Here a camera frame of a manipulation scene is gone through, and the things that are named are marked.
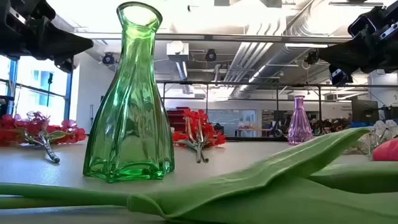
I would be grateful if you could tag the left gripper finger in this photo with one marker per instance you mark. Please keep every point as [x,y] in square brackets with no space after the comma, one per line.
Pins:
[62,43]
[64,65]

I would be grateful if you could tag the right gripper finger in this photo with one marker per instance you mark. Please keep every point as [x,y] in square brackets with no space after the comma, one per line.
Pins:
[340,78]
[363,56]

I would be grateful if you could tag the white artificial flower bunch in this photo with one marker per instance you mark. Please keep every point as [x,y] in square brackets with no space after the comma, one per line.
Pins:
[382,127]
[37,115]

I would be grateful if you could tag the red artificial flower bunch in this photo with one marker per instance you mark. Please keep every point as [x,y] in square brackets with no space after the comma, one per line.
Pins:
[12,124]
[202,124]

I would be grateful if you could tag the purple glass vase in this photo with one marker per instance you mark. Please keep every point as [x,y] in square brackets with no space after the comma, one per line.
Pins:
[300,130]

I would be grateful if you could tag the green glass vase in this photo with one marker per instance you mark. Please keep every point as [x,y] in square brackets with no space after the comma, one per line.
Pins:
[130,124]

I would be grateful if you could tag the black ceiling spotlight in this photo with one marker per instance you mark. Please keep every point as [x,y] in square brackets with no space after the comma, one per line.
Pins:
[211,55]
[311,57]
[108,58]

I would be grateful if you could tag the black background monitor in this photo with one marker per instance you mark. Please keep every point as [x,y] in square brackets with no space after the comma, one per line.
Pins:
[365,111]

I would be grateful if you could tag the white ceiling unit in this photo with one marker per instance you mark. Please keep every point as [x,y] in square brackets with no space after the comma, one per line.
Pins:
[177,51]

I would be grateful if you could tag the red storage shelf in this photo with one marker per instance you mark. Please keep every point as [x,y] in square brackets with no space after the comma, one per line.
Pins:
[177,119]

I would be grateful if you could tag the grey overhead beam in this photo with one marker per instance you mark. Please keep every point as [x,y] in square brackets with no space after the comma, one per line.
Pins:
[217,38]

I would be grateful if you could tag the silver ventilation duct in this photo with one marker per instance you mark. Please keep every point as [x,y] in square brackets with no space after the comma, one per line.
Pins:
[280,59]

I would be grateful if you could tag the black metal rack frame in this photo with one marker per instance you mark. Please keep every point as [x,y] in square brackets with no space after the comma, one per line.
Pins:
[276,102]

